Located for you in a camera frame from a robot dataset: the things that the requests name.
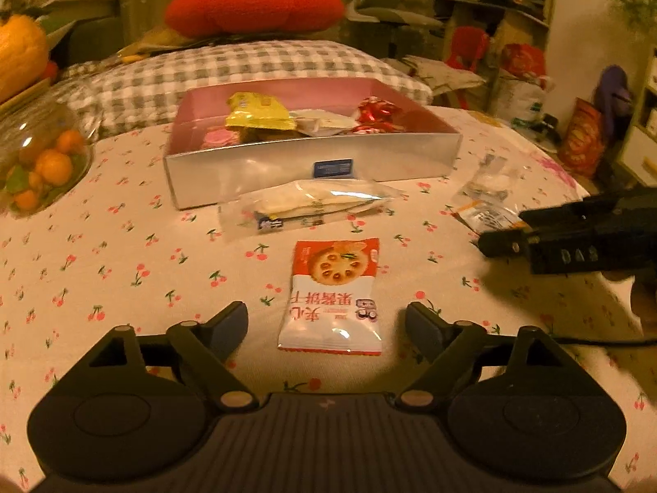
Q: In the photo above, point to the glass jar with oranges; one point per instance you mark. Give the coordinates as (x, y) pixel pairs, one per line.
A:
(46, 146)

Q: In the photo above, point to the red round snack packet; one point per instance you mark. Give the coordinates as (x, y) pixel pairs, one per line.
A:
(377, 116)

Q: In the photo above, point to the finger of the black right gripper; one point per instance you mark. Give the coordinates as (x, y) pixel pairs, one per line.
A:
(591, 207)
(507, 243)

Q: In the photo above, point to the grey checked pillow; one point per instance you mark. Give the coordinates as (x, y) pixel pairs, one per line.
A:
(147, 92)

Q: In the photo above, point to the right hand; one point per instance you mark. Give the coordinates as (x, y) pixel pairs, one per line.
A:
(642, 296)

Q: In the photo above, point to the large orange fruit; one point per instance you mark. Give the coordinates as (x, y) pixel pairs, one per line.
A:
(24, 54)

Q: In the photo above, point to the white cookie packet red top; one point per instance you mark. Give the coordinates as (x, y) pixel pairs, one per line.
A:
(331, 308)

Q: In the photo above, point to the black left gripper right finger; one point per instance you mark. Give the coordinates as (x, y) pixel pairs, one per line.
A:
(450, 348)

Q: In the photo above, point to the red plush cushion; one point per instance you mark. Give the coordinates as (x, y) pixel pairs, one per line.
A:
(195, 19)

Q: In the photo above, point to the red orange gift bag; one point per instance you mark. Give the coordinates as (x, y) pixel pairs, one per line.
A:
(584, 144)

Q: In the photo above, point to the pink rice crispy packet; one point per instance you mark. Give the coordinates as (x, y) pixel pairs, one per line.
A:
(220, 137)

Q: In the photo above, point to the yellow snack packet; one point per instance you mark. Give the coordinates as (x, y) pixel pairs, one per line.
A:
(258, 111)

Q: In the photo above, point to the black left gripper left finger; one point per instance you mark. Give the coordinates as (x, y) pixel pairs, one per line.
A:
(203, 349)

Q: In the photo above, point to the clear packet white cake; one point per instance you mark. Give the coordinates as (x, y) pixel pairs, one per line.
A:
(305, 203)

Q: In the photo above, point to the silver box pink inside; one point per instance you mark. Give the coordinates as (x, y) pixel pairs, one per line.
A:
(426, 147)

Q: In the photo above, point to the orange white snack packet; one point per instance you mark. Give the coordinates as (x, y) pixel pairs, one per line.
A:
(484, 203)

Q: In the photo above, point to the grey office chair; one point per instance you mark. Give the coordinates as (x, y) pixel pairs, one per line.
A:
(392, 28)

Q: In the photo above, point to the cherry print bedsheet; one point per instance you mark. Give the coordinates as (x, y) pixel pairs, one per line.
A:
(115, 250)

